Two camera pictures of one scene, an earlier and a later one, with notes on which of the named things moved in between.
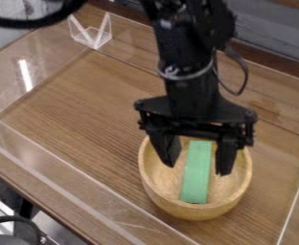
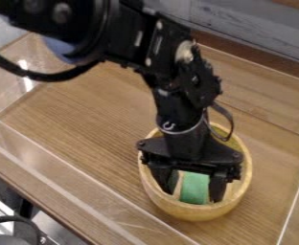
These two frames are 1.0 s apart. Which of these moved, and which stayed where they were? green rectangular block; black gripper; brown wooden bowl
Moved: black gripper
Stayed: brown wooden bowl; green rectangular block
